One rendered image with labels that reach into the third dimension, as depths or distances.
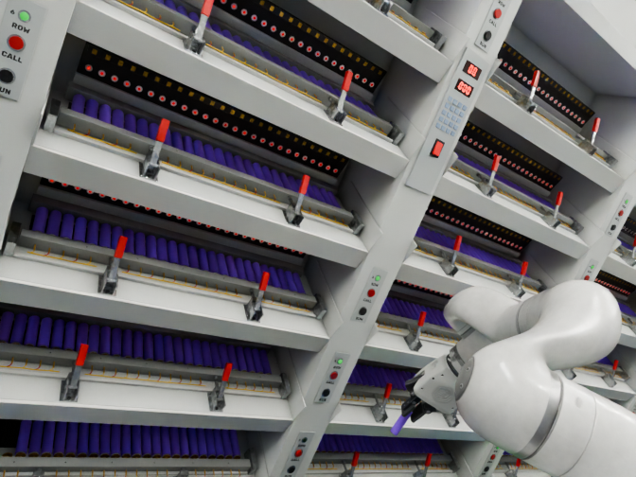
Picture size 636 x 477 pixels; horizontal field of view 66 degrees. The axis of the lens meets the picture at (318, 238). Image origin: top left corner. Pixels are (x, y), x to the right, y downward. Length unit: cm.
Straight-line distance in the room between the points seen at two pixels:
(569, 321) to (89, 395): 75
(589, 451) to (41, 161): 74
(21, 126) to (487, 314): 77
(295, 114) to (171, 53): 22
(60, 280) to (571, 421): 71
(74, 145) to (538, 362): 67
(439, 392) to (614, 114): 95
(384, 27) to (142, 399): 78
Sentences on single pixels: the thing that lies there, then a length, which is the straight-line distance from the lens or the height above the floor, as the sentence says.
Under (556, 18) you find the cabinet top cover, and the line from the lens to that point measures 129.
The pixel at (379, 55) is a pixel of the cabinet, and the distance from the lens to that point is 115.
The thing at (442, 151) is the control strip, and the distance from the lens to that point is 102.
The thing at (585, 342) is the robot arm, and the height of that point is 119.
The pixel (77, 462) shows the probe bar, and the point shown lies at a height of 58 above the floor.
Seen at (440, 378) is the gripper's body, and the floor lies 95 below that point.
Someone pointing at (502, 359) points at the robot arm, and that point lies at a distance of 56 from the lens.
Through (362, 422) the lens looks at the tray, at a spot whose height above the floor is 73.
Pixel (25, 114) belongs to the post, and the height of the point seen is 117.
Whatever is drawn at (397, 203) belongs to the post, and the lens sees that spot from 99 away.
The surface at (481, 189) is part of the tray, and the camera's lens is 116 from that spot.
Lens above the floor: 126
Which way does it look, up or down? 9 degrees down
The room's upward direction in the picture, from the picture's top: 23 degrees clockwise
